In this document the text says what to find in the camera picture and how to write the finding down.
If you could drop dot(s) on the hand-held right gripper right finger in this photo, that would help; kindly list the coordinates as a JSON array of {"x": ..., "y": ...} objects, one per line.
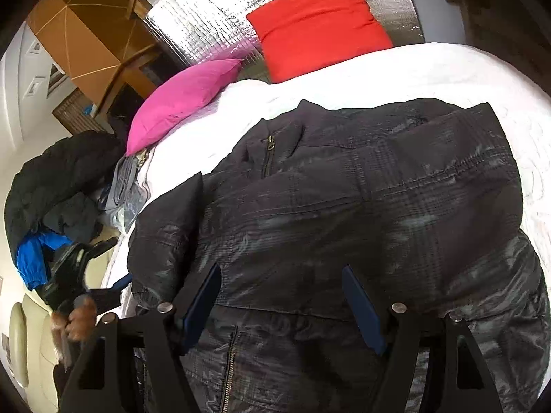
[{"x": 363, "y": 312}]

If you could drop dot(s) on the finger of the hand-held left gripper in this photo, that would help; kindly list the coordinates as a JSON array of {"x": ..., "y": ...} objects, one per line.
[
  {"x": 109, "y": 294},
  {"x": 103, "y": 247}
]

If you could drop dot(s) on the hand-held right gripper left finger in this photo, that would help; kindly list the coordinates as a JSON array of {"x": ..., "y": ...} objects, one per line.
[{"x": 201, "y": 307}]

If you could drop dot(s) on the black puffer jacket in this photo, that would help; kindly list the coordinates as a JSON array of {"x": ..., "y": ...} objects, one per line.
[{"x": 344, "y": 206}]

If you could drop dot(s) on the grey folded clothes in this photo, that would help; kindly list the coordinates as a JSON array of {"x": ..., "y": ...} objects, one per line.
[{"x": 125, "y": 178}]

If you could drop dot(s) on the pile of dark clothes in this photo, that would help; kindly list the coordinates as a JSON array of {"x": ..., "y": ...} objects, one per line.
[{"x": 56, "y": 172}]

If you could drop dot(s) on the person's left hand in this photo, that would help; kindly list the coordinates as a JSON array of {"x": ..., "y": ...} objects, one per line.
[{"x": 79, "y": 316}]

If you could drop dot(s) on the blue garment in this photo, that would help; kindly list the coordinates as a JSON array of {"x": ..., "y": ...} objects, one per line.
[{"x": 32, "y": 258}]

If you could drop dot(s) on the cream padded seat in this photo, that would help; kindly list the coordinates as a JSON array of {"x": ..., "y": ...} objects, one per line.
[{"x": 21, "y": 340}]

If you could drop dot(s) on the pink pillow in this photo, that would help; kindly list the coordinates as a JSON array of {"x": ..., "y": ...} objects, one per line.
[{"x": 181, "y": 99}]

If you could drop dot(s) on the brown wooden cabinet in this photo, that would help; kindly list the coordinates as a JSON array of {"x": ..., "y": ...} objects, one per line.
[{"x": 86, "y": 30}]

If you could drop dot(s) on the white fleece blanket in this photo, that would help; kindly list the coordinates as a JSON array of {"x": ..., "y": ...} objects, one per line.
[{"x": 387, "y": 73}]

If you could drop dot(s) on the silver foil insulation sheet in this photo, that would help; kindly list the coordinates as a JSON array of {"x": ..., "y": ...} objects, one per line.
[{"x": 202, "y": 21}]

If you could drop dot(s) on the red pillow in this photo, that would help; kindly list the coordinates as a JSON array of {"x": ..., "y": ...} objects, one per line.
[{"x": 318, "y": 21}]

